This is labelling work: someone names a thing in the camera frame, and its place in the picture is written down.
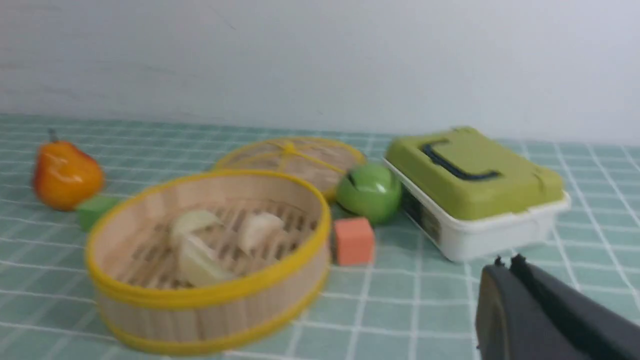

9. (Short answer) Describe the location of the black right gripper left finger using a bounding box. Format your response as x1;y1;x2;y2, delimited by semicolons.
475;257;586;360

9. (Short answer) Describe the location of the white dumpling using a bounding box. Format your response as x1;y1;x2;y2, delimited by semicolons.
167;209;224;249
237;212;285;255
177;234;236;287

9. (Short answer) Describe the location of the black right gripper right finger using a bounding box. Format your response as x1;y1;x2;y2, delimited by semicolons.
510;254;639;360

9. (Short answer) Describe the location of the bamboo steamer tray yellow rim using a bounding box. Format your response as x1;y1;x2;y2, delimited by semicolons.
85;170;332;356

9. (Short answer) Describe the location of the green toy cube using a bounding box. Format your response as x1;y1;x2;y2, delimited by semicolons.
75;194;121;232

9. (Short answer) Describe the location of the green checkered tablecloth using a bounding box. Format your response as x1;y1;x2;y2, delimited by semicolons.
0;115;639;360

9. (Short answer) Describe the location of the green lidded white box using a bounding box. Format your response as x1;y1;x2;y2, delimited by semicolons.
383;127;571;262

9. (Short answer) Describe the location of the woven bamboo steamer lid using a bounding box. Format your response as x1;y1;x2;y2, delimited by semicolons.
213;136;367;203

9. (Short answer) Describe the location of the green toy apple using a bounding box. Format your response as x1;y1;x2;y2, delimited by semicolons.
335;162;403;225

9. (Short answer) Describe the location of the orange red toy pear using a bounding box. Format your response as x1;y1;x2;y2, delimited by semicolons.
31;128;106;212

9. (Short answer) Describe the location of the orange toy cube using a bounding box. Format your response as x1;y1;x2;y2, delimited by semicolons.
333;217;376;266

